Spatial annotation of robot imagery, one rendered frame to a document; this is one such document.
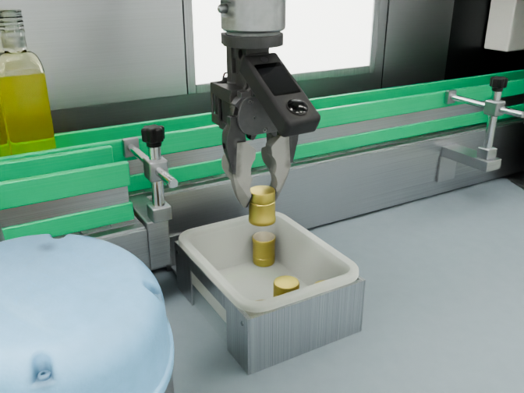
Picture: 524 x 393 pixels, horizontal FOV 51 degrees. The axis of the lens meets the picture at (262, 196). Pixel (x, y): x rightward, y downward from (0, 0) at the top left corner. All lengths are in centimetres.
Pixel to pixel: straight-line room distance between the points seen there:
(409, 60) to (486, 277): 60
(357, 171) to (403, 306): 30
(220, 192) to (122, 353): 61
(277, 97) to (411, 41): 75
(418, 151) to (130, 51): 56
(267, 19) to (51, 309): 44
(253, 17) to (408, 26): 72
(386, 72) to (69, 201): 81
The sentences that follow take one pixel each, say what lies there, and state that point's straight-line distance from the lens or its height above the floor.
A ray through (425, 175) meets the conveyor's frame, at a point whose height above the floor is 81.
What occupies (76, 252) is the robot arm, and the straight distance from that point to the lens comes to 33.
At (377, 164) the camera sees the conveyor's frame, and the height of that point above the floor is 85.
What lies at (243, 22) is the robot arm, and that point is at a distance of 64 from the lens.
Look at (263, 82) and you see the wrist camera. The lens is 63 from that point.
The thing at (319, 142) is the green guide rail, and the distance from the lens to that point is 97.
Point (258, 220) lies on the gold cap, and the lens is 70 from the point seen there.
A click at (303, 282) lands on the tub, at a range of 81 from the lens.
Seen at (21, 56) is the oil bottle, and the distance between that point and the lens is 78.
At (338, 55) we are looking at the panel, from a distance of 116.
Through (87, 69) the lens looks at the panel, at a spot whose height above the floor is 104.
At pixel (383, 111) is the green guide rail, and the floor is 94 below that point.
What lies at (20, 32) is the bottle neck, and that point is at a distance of 78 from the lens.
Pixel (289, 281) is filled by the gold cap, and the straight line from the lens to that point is 73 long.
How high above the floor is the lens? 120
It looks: 23 degrees down
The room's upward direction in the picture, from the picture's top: straight up
